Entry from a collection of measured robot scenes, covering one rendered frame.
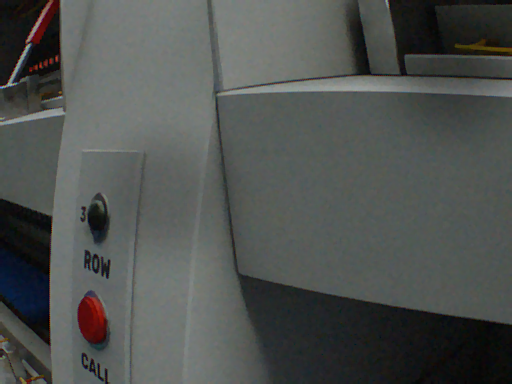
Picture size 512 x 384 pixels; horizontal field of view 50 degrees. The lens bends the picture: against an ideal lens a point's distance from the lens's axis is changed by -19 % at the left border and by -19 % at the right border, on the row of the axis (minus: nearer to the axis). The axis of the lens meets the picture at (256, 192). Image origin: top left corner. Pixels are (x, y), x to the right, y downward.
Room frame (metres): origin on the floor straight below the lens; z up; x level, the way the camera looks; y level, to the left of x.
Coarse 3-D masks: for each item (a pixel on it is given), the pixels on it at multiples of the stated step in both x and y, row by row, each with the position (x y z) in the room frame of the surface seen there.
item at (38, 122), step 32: (64, 0) 0.21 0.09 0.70; (32, 32) 0.36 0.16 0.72; (64, 32) 0.22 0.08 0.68; (32, 64) 0.75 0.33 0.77; (64, 64) 0.22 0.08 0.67; (0, 96) 0.34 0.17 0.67; (32, 96) 0.36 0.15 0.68; (64, 96) 0.22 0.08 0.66; (0, 128) 0.30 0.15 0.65; (32, 128) 0.26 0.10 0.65; (0, 160) 0.31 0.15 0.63; (32, 160) 0.26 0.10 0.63; (0, 192) 0.32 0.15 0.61; (32, 192) 0.27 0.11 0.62
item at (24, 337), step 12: (0, 300) 0.47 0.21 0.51; (0, 312) 0.44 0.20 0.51; (12, 312) 0.44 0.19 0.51; (0, 324) 0.42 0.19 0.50; (12, 324) 0.41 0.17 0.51; (24, 324) 0.41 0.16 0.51; (12, 336) 0.40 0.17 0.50; (24, 336) 0.39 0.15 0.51; (36, 336) 0.39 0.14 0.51; (36, 348) 0.37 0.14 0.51; (48, 348) 0.37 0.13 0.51; (36, 360) 0.36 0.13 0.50; (48, 360) 0.35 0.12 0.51; (48, 372) 0.34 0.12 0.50
